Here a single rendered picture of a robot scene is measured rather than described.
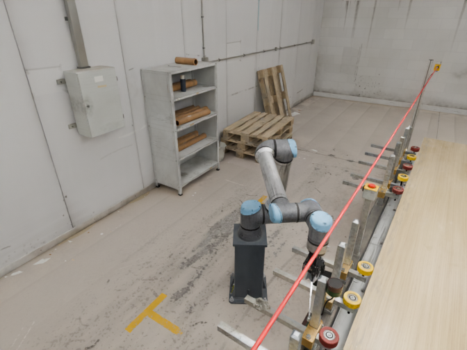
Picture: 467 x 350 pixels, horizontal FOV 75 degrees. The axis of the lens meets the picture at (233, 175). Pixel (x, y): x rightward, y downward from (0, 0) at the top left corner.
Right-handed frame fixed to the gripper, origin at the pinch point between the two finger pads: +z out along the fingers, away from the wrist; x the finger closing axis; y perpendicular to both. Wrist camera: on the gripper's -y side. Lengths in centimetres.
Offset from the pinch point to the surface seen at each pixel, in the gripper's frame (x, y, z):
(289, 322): -2.2, 18.9, 12.3
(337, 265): 7.9, -9.2, -5.4
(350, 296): 16.9, -7.3, 7.6
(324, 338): 14.3, 20.7, 7.7
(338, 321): 13.5, -14.7, 36.1
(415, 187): 29, -142, 7
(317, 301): 7.5, 15.8, -4.7
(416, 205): 33, -115, 7
